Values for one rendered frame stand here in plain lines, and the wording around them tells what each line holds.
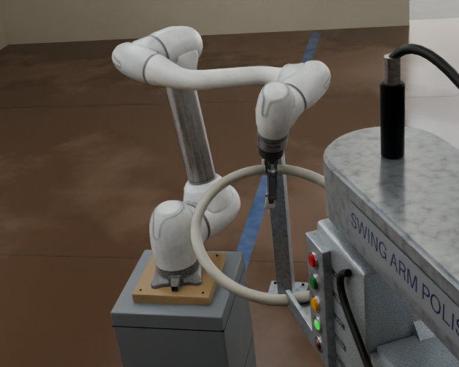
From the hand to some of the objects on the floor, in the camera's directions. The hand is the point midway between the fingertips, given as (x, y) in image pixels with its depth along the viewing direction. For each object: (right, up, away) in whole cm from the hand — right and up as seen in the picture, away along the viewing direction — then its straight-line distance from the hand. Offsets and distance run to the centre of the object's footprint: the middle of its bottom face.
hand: (267, 188), depth 225 cm
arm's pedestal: (-22, -104, +73) cm, 129 cm away
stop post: (+18, -57, +154) cm, 166 cm away
